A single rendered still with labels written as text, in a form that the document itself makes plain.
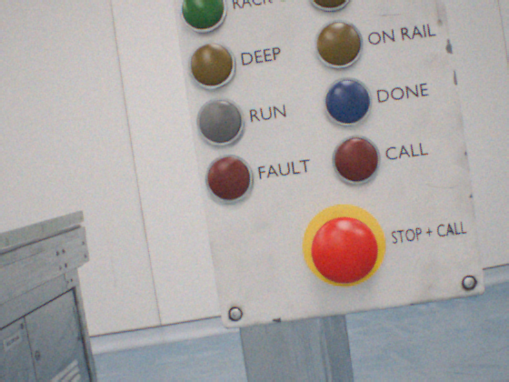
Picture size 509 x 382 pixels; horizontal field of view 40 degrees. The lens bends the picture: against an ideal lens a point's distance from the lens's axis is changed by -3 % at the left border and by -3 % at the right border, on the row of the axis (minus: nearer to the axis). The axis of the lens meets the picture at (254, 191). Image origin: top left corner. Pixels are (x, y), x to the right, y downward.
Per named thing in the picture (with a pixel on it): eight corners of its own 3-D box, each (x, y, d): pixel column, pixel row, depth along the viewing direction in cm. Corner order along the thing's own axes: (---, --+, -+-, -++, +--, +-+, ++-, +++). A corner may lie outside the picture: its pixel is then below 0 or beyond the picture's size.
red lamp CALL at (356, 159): (382, 178, 43) (375, 134, 43) (337, 185, 44) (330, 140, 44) (381, 177, 44) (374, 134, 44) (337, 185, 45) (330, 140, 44)
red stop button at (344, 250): (383, 281, 42) (374, 214, 41) (315, 290, 42) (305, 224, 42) (378, 267, 46) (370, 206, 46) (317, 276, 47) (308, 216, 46)
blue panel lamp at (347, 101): (374, 120, 43) (366, 75, 43) (328, 126, 44) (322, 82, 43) (373, 120, 44) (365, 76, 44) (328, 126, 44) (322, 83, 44)
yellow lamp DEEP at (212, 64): (235, 82, 44) (228, 38, 44) (192, 89, 44) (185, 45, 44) (236, 83, 45) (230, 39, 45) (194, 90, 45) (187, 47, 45)
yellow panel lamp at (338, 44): (364, 61, 43) (357, 16, 43) (319, 68, 43) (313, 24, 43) (364, 63, 44) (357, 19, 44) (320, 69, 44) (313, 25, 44)
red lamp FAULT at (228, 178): (253, 197, 44) (246, 153, 44) (209, 204, 45) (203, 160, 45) (254, 196, 45) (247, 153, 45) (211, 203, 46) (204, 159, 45)
